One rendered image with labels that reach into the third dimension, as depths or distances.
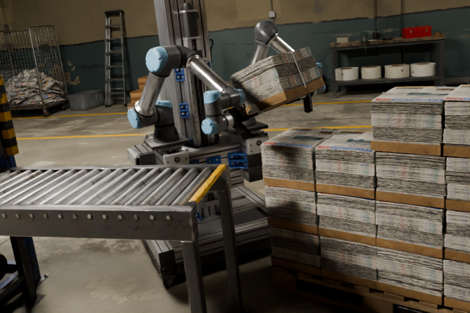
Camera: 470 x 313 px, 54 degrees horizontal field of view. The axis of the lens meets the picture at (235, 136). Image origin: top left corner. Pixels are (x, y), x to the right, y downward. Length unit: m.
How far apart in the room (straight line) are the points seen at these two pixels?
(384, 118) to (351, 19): 6.78
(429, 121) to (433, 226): 0.45
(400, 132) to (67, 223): 1.41
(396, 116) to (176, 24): 1.40
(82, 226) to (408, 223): 1.37
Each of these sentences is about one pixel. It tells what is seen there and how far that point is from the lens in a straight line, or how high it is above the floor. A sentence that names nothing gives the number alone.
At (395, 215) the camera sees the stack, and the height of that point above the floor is 0.54.
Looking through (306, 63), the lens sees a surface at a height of 1.20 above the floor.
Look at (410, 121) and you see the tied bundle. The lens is 2.05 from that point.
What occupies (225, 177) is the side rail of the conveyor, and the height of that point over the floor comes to 0.75.
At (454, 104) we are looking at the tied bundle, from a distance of 2.01.
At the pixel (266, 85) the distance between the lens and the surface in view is 2.27.
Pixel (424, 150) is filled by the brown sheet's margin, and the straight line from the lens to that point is 2.07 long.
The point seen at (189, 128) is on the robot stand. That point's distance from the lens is 2.86.
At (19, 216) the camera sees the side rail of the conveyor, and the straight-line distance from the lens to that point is 2.07.
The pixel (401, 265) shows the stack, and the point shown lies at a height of 0.30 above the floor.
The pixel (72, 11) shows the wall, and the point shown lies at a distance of 10.43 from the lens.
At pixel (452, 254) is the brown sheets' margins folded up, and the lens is 2.22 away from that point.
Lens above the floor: 1.45
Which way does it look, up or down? 14 degrees down
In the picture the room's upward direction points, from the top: 6 degrees counter-clockwise
